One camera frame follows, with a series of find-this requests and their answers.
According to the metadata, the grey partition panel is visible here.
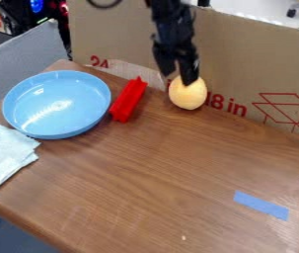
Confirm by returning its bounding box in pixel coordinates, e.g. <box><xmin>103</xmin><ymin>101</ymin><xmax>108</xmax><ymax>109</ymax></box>
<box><xmin>0</xmin><ymin>21</ymin><xmax>67</xmax><ymax>100</ymax></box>

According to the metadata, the blue tape strip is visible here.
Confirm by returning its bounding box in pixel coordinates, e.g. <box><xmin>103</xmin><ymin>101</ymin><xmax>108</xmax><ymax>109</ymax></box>
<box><xmin>234</xmin><ymin>191</ymin><xmax>289</xmax><ymax>220</ymax></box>

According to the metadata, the red rectangular block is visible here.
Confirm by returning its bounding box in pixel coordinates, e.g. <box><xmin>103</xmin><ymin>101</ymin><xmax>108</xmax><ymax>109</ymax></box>
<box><xmin>110</xmin><ymin>76</ymin><xmax>148</xmax><ymax>123</ymax></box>

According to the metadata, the cardboard box wall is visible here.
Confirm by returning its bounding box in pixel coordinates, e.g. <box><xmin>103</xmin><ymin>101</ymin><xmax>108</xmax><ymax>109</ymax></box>
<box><xmin>67</xmin><ymin>0</ymin><xmax>299</xmax><ymax>133</ymax></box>

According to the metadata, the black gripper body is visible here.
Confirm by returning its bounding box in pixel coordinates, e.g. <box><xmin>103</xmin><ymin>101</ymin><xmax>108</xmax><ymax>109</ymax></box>
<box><xmin>150</xmin><ymin>0</ymin><xmax>197</xmax><ymax>56</ymax></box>

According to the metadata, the light blue folded cloth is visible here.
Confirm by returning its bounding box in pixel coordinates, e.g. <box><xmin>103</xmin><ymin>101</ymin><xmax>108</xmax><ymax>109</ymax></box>
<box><xmin>0</xmin><ymin>125</ymin><xmax>40</xmax><ymax>186</ymax></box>

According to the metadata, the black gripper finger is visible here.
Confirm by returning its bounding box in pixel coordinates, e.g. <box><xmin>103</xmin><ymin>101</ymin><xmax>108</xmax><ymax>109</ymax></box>
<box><xmin>151</xmin><ymin>42</ymin><xmax>175</xmax><ymax>76</ymax></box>
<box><xmin>177</xmin><ymin>50</ymin><xmax>199</xmax><ymax>86</ymax></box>

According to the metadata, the yellow ball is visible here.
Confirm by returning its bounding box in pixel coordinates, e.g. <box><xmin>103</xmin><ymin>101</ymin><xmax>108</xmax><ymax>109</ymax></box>
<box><xmin>167</xmin><ymin>76</ymin><xmax>207</xmax><ymax>111</ymax></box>

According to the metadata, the blue plate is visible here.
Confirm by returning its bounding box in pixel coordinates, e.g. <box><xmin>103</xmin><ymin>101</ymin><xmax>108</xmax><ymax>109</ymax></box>
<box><xmin>2</xmin><ymin>70</ymin><xmax>112</xmax><ymax>139</ymax></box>

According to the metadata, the black computer with lights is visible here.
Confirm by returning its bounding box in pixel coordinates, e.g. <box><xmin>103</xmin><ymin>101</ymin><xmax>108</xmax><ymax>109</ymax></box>
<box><xmin>0</xmin><ymin>0</ymin><xmax>72</xmax><ymax>58</ymax></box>

